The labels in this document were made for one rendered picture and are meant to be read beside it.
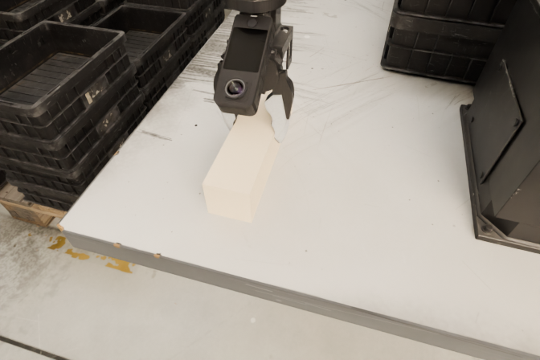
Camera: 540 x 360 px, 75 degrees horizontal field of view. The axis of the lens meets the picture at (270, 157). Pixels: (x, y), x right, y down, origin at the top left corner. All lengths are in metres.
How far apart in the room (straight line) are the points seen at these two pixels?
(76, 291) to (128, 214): 0.84
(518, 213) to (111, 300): 1.11
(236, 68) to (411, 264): 0.31
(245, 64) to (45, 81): 0.95
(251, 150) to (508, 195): 0.31
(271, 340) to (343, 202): 0.71
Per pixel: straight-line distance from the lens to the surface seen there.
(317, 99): 0.66
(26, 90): 1.27
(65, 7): 1.63
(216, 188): 0.43
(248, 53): 0.40
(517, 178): 0.47
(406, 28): 0.72
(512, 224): 0.52
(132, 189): 0.54
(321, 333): 1.15
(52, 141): 1.03
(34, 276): 1.43
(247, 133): 0.50
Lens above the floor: 1.09
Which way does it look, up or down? 46 degrees down
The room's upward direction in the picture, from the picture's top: straight up
